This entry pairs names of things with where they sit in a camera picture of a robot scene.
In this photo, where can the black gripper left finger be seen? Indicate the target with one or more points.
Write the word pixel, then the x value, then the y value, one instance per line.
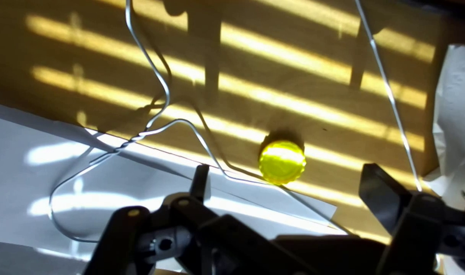
pixel 217 242

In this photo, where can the white folded cloth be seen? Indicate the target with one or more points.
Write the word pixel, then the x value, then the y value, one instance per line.
pixel 459 112

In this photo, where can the white paper sheet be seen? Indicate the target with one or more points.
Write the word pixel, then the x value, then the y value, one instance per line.
pixel 64 173

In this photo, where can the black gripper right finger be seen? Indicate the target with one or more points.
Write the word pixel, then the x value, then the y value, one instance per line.
pixel 421 224

